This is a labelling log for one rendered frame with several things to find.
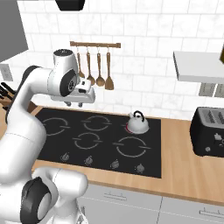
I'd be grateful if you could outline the wooden knife block with knives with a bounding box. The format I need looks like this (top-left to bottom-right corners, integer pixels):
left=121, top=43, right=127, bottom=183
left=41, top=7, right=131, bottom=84
left=0, top=81, right=16, bottom=118

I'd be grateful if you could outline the wooden utensil rail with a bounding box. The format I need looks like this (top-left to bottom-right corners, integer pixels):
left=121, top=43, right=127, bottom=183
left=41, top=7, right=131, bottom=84
left=69, top=40, right=122, bottom=50

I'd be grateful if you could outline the wooden hanging ladle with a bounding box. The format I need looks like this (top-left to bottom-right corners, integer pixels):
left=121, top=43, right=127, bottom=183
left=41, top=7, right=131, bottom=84
left=85, top=47, right=96, bottom=87

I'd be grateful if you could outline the dark olive object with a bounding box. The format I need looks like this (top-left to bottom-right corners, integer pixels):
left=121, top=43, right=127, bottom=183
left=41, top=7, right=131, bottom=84
left=219, top=43, right=224, bottom=64

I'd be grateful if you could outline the grey drawer front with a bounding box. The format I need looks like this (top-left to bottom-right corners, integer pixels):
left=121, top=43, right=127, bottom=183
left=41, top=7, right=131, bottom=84
left=82, top=183, right=164, bottom=213
left=158, top=196, right=224, bottom=224

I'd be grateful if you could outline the wooden hanging round spoon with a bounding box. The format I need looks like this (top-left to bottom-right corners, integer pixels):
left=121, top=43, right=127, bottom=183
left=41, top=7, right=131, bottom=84
left=95, top=47, right=106, bottom=88

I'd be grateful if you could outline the black toaster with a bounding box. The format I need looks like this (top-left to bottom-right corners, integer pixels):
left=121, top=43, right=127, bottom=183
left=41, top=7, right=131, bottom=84
left=189, top=106, right=224, bottom=158

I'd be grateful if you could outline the white wall shelf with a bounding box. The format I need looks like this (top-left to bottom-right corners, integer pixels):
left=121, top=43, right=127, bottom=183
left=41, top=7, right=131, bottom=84
left=172, top=51, right=224, bottom=85

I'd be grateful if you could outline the grey wall cupboard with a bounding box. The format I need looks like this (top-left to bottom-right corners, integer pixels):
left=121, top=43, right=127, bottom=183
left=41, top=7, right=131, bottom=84
left=0, top=0, right=30, bottom=64

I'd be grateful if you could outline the grey drawer handle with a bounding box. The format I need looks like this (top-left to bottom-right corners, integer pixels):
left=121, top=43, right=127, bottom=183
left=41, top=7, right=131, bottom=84
left=199, top=207, right=224, bottom=219
left=103, top=192, right=129, bottom=202

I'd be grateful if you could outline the black range hood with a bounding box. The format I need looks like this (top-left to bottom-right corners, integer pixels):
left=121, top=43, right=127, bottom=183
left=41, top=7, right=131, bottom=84
left=54, top=0, right=87, bottom=12

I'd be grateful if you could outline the grey cupboard door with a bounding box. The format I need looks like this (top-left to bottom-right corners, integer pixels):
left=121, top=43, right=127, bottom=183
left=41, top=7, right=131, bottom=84
left=76, top=197, right=162, bottom=224

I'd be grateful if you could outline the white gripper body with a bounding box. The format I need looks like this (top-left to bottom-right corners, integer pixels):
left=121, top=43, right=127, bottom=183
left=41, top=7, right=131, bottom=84
left=50, top=87, right=97, bottom=105

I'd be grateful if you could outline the wooden hanging spatula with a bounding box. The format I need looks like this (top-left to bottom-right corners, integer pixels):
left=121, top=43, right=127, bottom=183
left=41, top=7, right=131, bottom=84
left=104, top=47, right=116, bottom=91

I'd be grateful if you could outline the grey hob knob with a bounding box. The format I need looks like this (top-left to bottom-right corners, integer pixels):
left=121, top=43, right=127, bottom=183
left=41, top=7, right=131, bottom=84
left=59, top=152, right=71, bottom=163
left=135, top=163, right=146, bottom=173
left=84, top=155, right=95, bottom=165
left=109, top=158, right=121, bottom=170

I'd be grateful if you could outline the grey wall switch plate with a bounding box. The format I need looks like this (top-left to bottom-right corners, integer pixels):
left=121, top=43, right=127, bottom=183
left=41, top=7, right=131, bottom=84
left=199, top=82, right=215, bottom=98
left=214, top=83, right=224, bottom=99

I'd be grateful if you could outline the black hob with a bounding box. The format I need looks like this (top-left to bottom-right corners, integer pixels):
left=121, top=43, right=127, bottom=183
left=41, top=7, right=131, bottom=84
left=34, top=107, right=163, bottom=179

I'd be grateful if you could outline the white wall outlet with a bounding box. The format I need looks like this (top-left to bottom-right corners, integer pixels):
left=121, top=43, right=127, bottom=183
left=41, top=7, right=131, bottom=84
left=0, top=64, right=14, bottom=83

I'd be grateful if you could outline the silver kettle with black handle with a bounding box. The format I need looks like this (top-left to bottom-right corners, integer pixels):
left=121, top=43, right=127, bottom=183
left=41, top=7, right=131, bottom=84
left=127, top=109, right=151, bottom=135

